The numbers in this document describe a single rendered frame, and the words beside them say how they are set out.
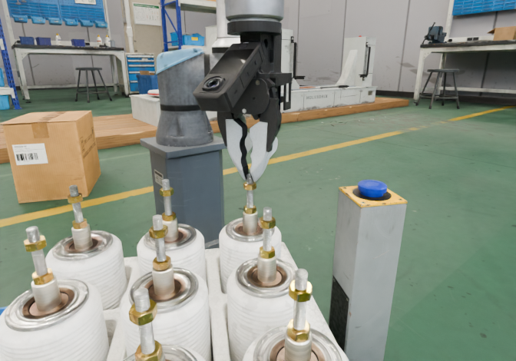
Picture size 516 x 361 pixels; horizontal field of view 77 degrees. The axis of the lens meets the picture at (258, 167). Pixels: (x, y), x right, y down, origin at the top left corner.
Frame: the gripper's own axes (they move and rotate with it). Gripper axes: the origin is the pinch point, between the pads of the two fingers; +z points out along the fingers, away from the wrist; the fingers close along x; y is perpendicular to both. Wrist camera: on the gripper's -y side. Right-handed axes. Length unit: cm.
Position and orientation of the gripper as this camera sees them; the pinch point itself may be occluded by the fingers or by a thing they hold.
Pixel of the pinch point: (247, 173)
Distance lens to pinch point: 46.4
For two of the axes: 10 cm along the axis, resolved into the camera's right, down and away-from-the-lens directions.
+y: 4.5, -2.7, 8.5
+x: -8.9, -1.4, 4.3
